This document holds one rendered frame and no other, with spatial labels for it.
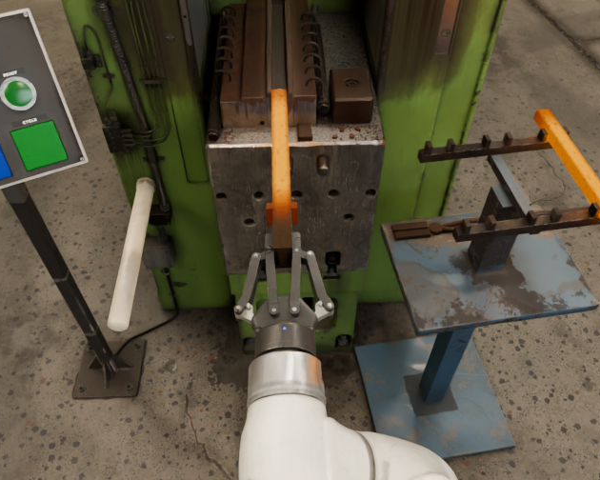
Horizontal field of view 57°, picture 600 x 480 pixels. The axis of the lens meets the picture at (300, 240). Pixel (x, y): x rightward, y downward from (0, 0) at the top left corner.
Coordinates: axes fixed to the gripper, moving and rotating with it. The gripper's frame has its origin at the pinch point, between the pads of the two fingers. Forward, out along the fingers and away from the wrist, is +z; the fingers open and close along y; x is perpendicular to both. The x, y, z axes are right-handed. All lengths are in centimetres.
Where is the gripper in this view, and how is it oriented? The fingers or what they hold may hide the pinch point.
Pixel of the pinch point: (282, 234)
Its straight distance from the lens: 80.1
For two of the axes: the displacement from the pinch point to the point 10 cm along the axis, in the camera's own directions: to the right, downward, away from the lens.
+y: 10.0, -0.3, 0.2
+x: 0.0, -6.4, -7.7
